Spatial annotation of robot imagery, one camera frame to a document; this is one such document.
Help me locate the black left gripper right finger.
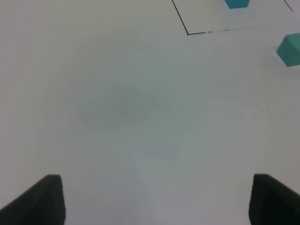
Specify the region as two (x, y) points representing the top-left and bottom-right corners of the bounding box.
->
(248, 174), (300, 225)

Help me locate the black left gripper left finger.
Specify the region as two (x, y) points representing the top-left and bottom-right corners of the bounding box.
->
(0, 174), (66, 225)

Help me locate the green block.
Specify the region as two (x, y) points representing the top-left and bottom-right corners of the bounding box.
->
(276, 33), (300, 67)

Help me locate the blue template block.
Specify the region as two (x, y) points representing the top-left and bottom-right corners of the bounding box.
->
(225, 0), (250, 9)

